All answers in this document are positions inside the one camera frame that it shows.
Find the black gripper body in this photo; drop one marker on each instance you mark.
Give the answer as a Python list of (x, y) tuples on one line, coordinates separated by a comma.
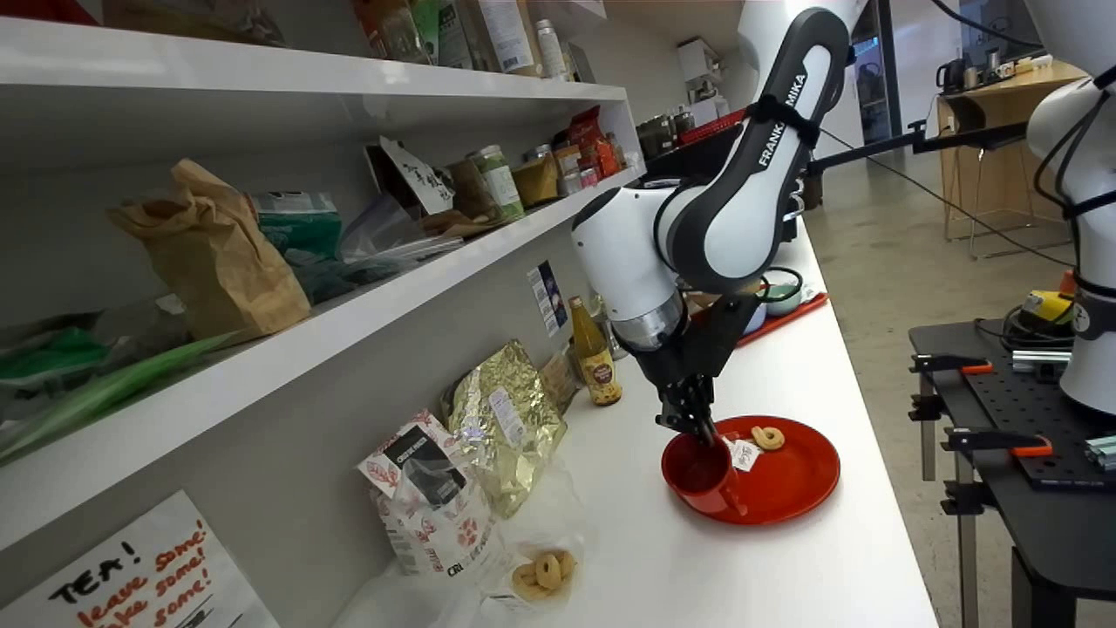
[(694, 352)]

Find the red ceramic cup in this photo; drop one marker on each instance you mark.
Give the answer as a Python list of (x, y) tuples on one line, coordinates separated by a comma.
[(694, 464)]

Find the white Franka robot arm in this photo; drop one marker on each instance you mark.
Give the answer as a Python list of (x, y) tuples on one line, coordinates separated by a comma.
[(732, 222)]

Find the red round plate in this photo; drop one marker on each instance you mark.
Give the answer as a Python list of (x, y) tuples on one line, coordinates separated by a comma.
[(788, 484)]

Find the large white McCafe sugar packet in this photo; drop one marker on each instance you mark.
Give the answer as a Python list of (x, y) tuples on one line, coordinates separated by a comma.
[(745, 453)]

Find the yellow glass bottle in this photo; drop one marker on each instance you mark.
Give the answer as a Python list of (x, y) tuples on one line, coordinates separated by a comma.
[(595, 352)]

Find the red flat tray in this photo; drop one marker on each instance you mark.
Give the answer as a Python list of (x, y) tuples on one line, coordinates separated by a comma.
[(788, 315)]

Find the round tape roll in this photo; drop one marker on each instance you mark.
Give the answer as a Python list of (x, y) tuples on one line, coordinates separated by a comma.
[(786, 287)]

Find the gold foil bag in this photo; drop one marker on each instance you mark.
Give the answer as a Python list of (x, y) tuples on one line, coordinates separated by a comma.
[(506, 422)]

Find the red snack package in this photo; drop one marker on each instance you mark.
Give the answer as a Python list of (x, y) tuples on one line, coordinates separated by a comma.
[(595, 141)]

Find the glass jar with label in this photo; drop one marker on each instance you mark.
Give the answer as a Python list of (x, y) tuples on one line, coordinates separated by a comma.
[(497, 182)]

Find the white printed coffee bag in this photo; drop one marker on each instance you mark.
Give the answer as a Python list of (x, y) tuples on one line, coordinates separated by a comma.
[(425, 499)]

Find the white open cardboard box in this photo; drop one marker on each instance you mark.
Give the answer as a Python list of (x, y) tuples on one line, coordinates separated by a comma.
[(404, 175)]

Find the white plastic bottle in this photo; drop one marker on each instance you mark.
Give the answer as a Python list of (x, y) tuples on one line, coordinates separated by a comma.
[(553, 45)]

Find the black metal work table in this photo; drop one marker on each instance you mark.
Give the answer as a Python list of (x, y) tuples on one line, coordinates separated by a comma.
[(1046, 464)]

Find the yellow tool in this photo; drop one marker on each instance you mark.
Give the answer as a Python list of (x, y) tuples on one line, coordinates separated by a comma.
[(1051, 303)]

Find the wooden table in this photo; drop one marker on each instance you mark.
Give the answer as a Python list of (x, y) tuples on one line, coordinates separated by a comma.
[(997, 150)]

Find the teal package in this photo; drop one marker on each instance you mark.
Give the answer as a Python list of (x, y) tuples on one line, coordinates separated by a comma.
[(302, 222)]

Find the colourful bags on shelf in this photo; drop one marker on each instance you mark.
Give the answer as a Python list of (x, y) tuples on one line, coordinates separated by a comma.
[(404, 28)]

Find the brown paper bag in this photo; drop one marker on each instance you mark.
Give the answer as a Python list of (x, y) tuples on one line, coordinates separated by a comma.
[(220, 262)]

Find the handwritten tea sign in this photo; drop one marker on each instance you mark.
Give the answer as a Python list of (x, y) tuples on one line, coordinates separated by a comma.
[(141, 577)]

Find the green plastic packages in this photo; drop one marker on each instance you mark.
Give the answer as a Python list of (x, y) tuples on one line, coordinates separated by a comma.
[(92, 384)]

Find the small dark wall card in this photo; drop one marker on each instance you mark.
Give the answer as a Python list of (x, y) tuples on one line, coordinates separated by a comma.
[(553, 296)]

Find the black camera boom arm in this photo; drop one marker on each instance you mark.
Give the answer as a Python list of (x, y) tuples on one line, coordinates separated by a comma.
[(929, 141)]

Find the white wall shelf unit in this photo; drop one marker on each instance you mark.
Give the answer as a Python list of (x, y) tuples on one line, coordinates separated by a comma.
[(351, 315)]

